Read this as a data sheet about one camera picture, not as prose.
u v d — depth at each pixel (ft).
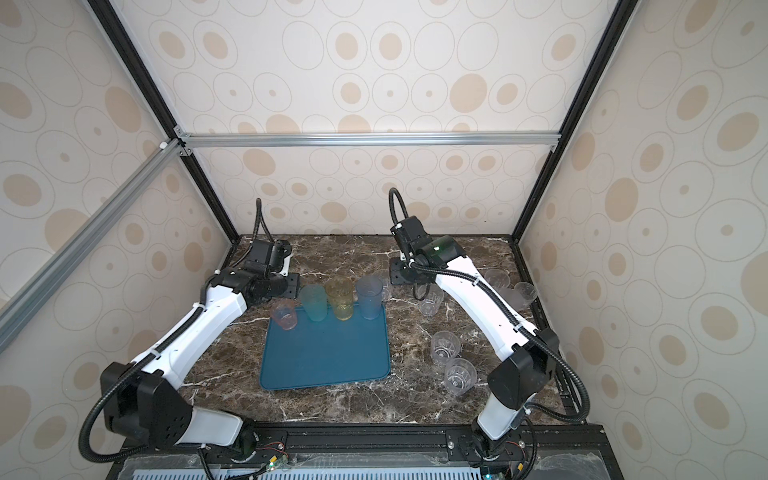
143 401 1.32
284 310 3.08
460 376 2.79
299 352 2.96
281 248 2.17
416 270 1.72
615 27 2.30
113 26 2.25
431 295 2.02
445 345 2.95
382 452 2.40
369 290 3.11
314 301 3.11
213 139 3.01
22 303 1.70
